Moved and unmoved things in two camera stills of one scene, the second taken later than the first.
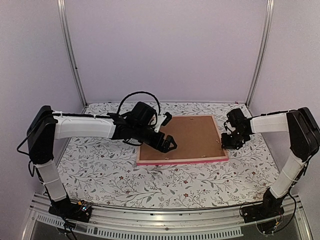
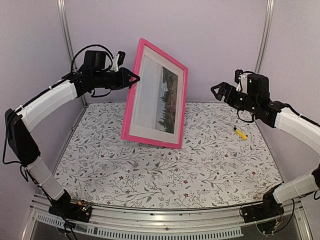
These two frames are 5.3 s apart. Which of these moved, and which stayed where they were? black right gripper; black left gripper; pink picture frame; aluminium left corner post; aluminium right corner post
Moved: black left gripper; black right gripper; pink picture frame
Stayed: aluminium left corner post; aluminium right corner post
